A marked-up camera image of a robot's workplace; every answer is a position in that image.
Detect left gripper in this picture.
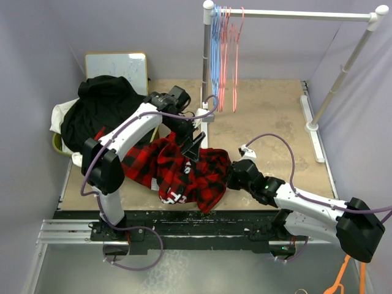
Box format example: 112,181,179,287
164,115,205,162

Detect red black plaid shirt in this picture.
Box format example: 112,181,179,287
94,127,232,214

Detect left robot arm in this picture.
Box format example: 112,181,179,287
81,86,209,240

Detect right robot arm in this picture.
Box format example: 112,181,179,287
227,159,385,263

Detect single pink hanger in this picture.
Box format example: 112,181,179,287
233,7,244,113

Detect orange hanger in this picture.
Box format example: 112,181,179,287
323,255,366,294

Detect white clothes rack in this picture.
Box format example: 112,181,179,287
200,1,389,163

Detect white whiteboard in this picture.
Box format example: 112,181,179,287
85,52,148,96

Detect black garment pile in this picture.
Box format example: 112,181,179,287
61,75,146,153

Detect pink hangers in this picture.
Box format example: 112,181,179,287
219,6,232,112

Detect green laundry basket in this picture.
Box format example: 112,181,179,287
52,127,159,157

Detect blue hangers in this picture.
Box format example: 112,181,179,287
210,4,221,96

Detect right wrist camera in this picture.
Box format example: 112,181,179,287
238,145,257,162

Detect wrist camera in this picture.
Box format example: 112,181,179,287
238,145,257,162
193,102,215,126

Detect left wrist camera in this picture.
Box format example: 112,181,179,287
193,102,215,126

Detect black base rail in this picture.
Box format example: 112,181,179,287
53,210,305,255

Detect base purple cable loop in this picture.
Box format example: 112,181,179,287
102,226,165,270

